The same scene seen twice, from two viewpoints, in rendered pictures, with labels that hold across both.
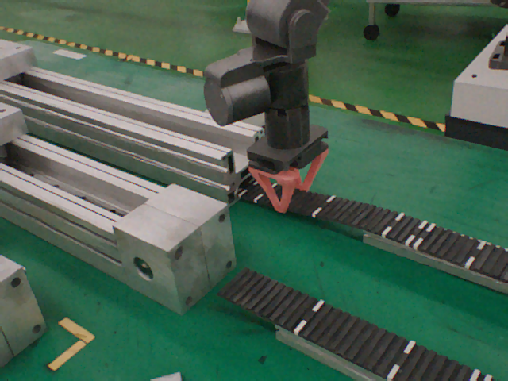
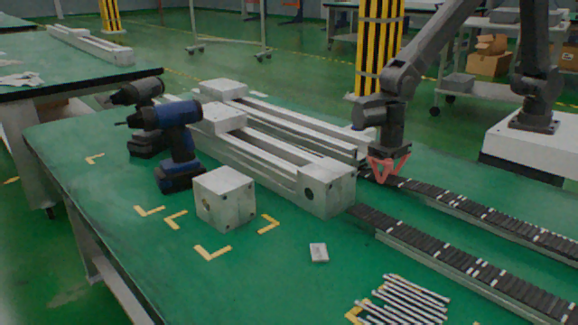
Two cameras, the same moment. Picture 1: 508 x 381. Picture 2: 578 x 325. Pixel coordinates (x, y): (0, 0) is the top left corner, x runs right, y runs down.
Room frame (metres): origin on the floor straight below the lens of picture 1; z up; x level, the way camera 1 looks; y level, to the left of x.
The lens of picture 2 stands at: (-0.26, 0.08, 1.27)
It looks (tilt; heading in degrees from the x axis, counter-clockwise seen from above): 26 degrees down; 7
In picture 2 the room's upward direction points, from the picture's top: 1 degrees counter-clockwise
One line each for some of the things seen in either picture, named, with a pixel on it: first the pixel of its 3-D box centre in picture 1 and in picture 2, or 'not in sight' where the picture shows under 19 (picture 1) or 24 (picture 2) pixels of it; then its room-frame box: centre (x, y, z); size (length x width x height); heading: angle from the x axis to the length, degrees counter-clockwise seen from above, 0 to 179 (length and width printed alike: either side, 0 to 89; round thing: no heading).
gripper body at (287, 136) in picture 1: (286, 126); (391, 136); (0.64, -0.05, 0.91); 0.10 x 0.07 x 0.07; 139
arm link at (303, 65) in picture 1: (280, 82); (391, 112); (0.64, -0.05, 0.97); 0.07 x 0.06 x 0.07; 119
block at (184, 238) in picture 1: (184, 240); (330, 185); (0.54, 0.09, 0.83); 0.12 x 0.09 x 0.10; 139
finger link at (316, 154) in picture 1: (294, 169); (390, 162); (0.65, -0.06, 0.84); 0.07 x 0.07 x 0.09; 49
